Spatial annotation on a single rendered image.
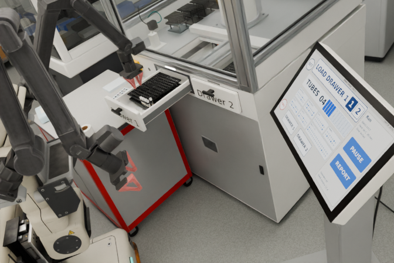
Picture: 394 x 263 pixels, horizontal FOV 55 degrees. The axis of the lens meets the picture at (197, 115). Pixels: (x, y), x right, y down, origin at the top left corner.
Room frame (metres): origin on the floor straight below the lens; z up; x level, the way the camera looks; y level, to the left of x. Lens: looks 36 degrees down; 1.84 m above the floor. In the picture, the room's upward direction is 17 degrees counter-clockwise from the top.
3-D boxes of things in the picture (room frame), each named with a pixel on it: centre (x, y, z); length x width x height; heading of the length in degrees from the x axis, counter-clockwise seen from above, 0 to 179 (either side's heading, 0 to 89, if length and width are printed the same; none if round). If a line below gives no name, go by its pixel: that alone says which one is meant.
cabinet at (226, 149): (1.95, -0.36, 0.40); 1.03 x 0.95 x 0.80; 34
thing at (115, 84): (2.05, 0.42, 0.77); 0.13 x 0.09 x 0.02; 121
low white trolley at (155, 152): (1.89, 0.54, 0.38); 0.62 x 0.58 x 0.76; 34
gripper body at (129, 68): (1.57, 0.23, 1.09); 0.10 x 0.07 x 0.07; 124
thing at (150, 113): (1.66, 0.16, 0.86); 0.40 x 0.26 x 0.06; 124
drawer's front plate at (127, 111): (1.54, 0.33, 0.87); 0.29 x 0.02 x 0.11; 34
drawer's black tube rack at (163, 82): (1.65, 0.16, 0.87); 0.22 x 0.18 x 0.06; 124
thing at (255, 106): (1.95, -0.36, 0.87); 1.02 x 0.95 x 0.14; 34
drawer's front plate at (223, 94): (1.46, -0.11, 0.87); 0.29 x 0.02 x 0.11; 34
